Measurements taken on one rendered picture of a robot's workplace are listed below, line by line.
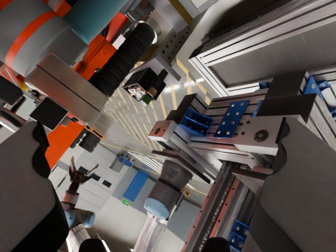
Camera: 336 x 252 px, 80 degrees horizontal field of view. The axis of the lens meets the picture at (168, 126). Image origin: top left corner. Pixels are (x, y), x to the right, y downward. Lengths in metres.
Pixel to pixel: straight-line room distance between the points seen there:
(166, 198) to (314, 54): 0.83
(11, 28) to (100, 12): 0.27
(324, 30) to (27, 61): 0.91
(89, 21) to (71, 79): 0.36
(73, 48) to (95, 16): 0.21
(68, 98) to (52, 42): 0.18
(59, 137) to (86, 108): 0.63
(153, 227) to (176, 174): 0.29
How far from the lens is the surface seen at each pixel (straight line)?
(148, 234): 1.06
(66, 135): 0.91
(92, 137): 9.02
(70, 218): 1.02
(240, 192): 0.79
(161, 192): 0.90
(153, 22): 0.37
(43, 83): 0.29
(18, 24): 0.45
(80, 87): 0.29
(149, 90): 0.96
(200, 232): 0.83
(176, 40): 1.37
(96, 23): 0.64
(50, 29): 0.45
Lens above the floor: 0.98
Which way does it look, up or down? 18 degrees down
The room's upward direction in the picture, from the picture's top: 148 degrees counter-clockwise
